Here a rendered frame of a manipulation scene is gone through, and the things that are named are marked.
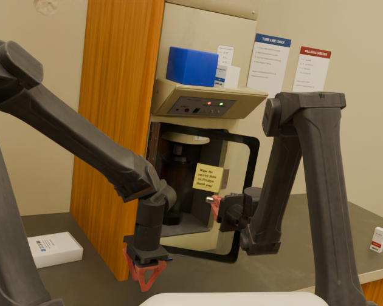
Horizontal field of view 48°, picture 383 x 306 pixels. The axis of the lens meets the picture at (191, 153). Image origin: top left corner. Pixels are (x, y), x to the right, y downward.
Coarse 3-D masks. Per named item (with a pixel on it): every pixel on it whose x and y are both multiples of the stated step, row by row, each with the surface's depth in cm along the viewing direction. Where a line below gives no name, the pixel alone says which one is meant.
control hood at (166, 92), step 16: (160, 80) 117; (160, 96) 117; (176, 96) 114; (192, 96) 116; (208, 96) 118; (224, 96) 120; (240, 96) 123; (256, 96) 125; (160, 112) 119; (240, 112) 132
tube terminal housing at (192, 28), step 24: (168, 24) 116; (192, 24) 120; (216, 24) 124; (240, 24) 128; (168, 48) 118; (192, 48) 122; (216, 48) 126; (240, 48) 131; (240, 72) 133; (168, 120) 125; (192, 120) 129; (216, 120) 134
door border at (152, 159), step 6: (156, 126) 122; (150, 132) 122; (156, 132) 122; (150, 138) 122; (156, 138) 122; (156, 144) 123; (150, 150) 123; (156, 150) 123; (150, 156) 124; (150, 162) 124
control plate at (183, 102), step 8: (176, 104) 117; (184, 104) 118; (192, 104) 120; (200, 104) 121; (208, 104) 122; (216, 104) 123; (224, 104) 124; (232, 104) 126; (168, 112) 120; (176, 112) 121; (184, 112) 122; (200, 112) 125; (208, 112) 126; (216, 112) 127; (224, 112) 129
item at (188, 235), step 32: (160, 128) 122; (192, 128) 121; (160, 160) 124; (192, 160) 123; (224, 160) 123; (256, 160) 122; (192, 192) 126; (224, 192) 125; (192, 224) 128; (192, 256) 131; (224, 256) 130
